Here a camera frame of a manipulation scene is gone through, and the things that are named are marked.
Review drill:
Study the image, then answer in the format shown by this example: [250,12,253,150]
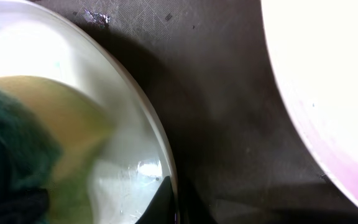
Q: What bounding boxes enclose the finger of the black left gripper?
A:
[0,189,50,224]

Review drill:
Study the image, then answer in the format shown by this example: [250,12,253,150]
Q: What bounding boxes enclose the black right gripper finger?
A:
[136,176,177,224]

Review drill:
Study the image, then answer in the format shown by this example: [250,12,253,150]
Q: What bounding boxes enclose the green and yellow sponge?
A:
[0,76,113,223]

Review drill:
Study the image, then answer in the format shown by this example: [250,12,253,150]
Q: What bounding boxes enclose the white plate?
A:
[261,0,358,207]
[0,1,180,223]

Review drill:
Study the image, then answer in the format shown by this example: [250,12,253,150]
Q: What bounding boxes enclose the large brown serving tray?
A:
[29,0,358,224]

